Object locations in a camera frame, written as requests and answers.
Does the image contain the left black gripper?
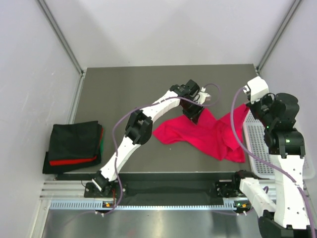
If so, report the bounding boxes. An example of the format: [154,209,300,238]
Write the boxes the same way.
[181,99,205,125]

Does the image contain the red t shirt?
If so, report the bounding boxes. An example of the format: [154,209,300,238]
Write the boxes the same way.
[153,109,246,163]

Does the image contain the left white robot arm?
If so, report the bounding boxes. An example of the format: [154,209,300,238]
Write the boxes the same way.
[92,80,210,197]

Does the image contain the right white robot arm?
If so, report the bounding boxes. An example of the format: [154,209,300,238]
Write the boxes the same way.
[231,89,317,238]

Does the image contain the folded black shirt stack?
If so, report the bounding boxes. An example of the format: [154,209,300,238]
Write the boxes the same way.
[42,121,104,175]

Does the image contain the white perforated plastic basket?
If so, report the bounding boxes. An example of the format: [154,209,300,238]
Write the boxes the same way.
[243,112,316,180]

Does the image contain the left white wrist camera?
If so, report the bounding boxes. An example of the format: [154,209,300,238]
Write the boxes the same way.
[194,87,211,105]

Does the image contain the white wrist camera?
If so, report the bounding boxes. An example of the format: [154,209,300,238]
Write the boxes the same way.
[243,76,269,104]
[194,87,211,105]

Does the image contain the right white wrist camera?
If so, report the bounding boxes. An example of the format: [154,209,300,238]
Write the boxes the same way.
[243,76,269,104]

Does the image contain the slotted grey cable duct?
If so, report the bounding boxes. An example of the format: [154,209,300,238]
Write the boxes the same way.
[50,200,249,211]

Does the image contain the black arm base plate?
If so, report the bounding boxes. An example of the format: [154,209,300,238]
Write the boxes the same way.
[84,172,246,205]

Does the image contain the right aluminium frame post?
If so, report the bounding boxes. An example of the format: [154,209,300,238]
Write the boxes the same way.
[255,0,303,76]

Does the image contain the aluminium frame post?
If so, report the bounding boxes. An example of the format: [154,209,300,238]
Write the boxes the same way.
[255,0,303,76]
[35,0,84,76]

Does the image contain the left aluminium frame post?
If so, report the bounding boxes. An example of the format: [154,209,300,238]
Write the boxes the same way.
[35,0,84,76]

